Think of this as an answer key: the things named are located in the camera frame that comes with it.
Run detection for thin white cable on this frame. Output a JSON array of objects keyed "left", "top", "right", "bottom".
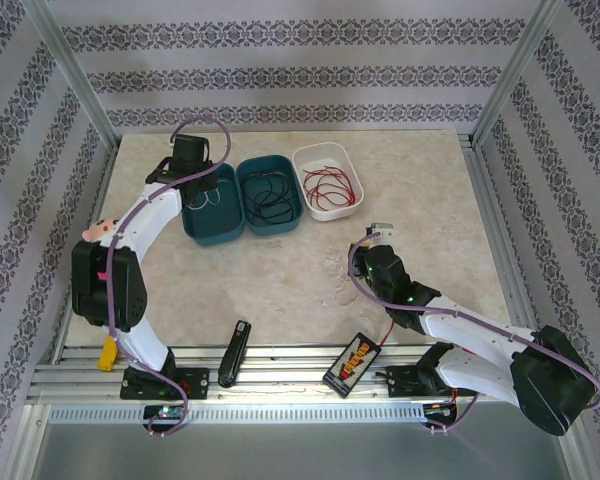
[
  {"left": 187, "top": 188, "right": 222, "bottom": 209},
  {"left": 321, "top": 248, "right": 357, "bottom": 307}
]

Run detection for thin black cable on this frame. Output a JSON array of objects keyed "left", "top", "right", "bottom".
[{"left": 243, "top": 171, "right": 300, "bottom": 225}]

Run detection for teal plastic container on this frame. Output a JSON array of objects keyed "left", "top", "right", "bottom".
[
  {"left": 179, "top": 162, "right": 246, "bottom": 248},
  {"left": 235, "top": 154, "right": 305, "bottom": 236}
]

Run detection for white plastic container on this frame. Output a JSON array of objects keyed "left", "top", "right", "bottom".
[{"left": 291, "top": 141, "right": 365, "bottom": 223}]

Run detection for black board with yellow connectors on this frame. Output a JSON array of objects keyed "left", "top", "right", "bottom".
[{"left": 322, "top": 331, "right": 380, "bottom": 400}]

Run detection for pink plush doll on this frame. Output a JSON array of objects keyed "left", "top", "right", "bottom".
[{"left": 82, "top": 217, "right": 127, "bottom": 245}]

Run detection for aluminium mounting rails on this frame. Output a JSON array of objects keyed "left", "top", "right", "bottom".
[{"left": 27, "top": 342, "right": 574, "bottom": 406}]

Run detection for small circuit board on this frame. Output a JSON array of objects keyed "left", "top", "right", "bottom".
[
  {"left": 143, "top": 404, "right": 187, "bottom": 421},
  {"left": 422, "top": 401, "right": 459, "bottom": 419}
]

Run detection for black stapler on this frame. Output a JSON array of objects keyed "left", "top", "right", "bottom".
[{"left": 217, "top": 319, "right": 253, "bottom": 389}]

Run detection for yellow plug connector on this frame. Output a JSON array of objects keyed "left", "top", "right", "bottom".
[{"left": 98, "top": 335, "right": 119, "bottom": 372}]

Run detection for grey metal sheet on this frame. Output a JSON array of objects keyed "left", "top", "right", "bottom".
[{"left": 27, "top": 422, "right": 581, "bottom": 480}]

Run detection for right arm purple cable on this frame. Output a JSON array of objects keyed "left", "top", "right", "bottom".
[{"left": 347, "top": 237, "right": 600, "bottom": 436}]

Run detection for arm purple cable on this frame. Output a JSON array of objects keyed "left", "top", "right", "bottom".
[
  {"left": 107, "top": 113, "right": 234, "bottom": 439},
  {"left": 347, "top": 237, "right": 600, "bottom": 436}
]

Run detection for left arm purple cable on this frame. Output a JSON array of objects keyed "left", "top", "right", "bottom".
[{"left": 107, "top": 113, "right": 234, "bottom": 439}]

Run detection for aluminium side rail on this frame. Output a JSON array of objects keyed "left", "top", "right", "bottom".
[
  {"left": 459, "top": 133, "right": 551, "bottom": 361},
  {"left": 49, "top": 142, "right": 124, "bottom": 364}
]

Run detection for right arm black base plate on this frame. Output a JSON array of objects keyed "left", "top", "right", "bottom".
[{"left": 387, "top": 364, "right": 476, "bottom": 400}]

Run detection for aluminium frame post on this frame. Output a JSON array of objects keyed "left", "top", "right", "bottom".
[
  {"left": 27, "top": 0, "right": 121, "bottom": 151},
  {"left": 472, "top": 0, "right": 569, "bottom": 146}
]

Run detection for grey slotted cable duct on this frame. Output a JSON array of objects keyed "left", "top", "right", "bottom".
[{"left": 47, "top": 403, "right": 426, "bottom": 425}]

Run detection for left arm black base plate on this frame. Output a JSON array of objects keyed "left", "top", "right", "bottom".
[{"left": 119, "top": 367, "right": 211, "bottom": 401}]

